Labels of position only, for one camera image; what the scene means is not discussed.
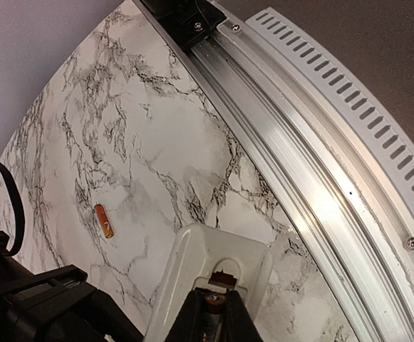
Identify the white remote control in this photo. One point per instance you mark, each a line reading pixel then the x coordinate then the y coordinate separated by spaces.
pixel 210 260

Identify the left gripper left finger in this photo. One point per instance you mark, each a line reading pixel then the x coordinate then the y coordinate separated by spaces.
pixel 188 323

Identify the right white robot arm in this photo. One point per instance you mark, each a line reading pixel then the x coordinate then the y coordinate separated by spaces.
pixel 57 305

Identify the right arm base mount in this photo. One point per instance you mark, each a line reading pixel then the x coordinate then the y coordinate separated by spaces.
pixel 187 22

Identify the orange battery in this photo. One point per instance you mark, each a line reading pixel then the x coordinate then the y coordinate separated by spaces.
pixel 103 221
pixel 213 317

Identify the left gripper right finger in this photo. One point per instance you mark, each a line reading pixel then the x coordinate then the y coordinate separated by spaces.
pixel 238 325

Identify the front aluminium rail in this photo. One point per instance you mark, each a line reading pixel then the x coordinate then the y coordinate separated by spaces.
pixel 338 163

